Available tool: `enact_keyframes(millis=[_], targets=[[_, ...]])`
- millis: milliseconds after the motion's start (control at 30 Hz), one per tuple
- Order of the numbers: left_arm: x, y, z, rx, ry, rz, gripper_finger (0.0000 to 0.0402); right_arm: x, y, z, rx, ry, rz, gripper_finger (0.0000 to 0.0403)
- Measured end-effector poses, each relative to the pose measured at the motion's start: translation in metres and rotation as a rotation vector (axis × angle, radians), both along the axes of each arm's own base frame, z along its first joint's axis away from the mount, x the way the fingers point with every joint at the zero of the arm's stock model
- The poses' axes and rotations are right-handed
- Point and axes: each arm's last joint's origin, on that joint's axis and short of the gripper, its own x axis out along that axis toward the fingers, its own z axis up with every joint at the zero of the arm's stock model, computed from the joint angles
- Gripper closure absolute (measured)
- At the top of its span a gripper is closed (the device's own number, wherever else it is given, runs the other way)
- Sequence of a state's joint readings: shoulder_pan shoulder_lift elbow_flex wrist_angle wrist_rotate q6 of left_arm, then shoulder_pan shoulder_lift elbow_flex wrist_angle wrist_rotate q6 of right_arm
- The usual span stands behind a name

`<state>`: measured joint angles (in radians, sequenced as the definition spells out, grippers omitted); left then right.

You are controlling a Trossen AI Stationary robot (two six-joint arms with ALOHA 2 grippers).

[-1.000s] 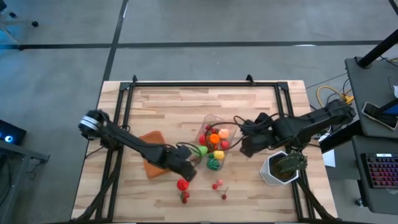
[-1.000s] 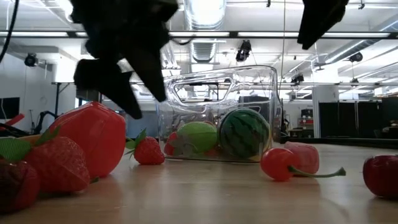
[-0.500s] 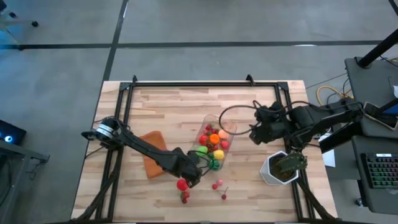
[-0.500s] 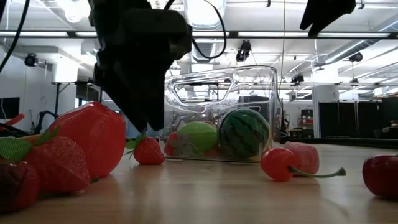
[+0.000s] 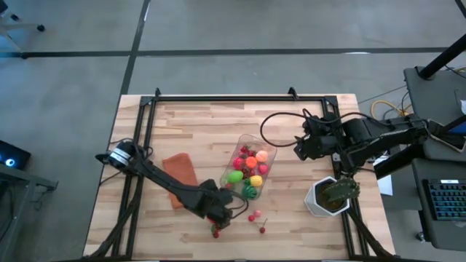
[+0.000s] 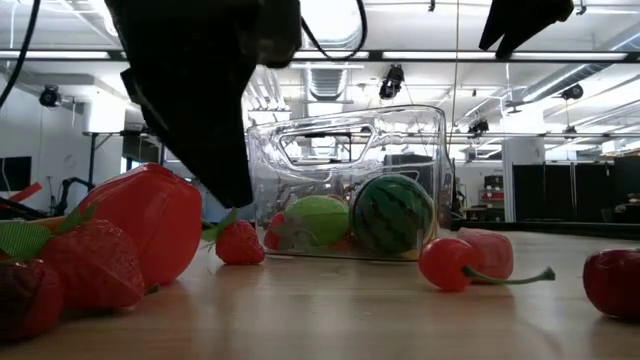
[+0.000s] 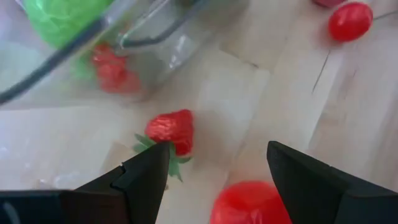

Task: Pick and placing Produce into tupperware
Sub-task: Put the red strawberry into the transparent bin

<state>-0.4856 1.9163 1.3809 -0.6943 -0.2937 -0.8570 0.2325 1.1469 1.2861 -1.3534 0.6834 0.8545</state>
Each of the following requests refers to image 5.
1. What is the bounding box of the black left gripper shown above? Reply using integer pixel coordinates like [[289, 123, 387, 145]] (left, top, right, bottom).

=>
[[198, 178, 234, 230]]

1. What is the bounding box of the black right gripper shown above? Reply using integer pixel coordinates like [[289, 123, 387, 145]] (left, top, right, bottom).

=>
[[293, 115, 343, 162]]

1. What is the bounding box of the green striped plastic watermelon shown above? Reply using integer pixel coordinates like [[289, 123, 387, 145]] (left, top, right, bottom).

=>
[[242, 184, 258, 200]]

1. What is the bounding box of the green cactus plant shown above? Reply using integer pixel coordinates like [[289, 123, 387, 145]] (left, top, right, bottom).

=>
[[321, 175, 362, 203]]

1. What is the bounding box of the white faceted plant pot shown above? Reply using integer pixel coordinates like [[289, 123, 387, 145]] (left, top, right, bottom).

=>
[[304, 175, 351, 219]]

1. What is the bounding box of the clear plastic tupperware container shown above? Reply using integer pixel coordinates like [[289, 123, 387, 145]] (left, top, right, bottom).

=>
[[219, 134, 278, 202]]

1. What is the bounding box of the orange cloth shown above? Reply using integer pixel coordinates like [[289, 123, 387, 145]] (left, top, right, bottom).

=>
[[162, 152, 200, 210]]

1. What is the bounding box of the white paper sheet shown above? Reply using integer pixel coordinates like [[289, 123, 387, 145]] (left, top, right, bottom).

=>
[[374, 156, 395, 197]]

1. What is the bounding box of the grey side table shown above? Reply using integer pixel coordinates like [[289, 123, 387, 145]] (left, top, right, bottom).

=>
[[403, 65, 466, 164]]

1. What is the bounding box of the dark desk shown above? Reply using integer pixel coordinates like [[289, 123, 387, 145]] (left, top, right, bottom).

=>
[[410, 156, 466, 253]]

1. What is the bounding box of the black smartphone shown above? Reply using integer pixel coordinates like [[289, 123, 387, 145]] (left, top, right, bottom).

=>
[[427, 119, 466, 153]]

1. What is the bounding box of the backlit keyboard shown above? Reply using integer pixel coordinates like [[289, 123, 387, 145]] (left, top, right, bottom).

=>
[[427, 178, 466, 222]]

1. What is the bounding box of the dark blue device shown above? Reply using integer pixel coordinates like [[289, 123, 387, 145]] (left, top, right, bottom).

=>
[[447, 115, 466, 138]]

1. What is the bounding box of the black pole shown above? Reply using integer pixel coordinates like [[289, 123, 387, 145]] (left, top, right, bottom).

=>
[[417, 33, 466, 81]]

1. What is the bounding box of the grey metal cart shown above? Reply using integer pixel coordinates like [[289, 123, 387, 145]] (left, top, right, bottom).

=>
[[0, 165, 60, 262]]

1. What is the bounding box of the black device with blue light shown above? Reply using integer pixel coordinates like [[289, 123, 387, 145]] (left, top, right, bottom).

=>
[[0, 139, 33, 172]]

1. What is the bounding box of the office chair base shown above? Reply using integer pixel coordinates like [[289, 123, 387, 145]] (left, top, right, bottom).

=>
[[0, 0, 47, 33]]

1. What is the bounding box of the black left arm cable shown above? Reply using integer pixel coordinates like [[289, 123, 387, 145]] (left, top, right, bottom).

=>
[[227, 191, 250, 221]]

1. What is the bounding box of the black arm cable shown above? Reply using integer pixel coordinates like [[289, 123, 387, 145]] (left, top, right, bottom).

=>
[[259, 108, 314, 148], [227, 191, 250, 221]]

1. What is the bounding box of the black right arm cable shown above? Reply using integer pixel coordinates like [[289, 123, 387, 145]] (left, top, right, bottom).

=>
[[259, 108, 314, 148]]

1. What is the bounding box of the yellow cable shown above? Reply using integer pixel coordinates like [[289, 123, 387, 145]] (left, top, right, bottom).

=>
[[370, 99, 412, 121]]

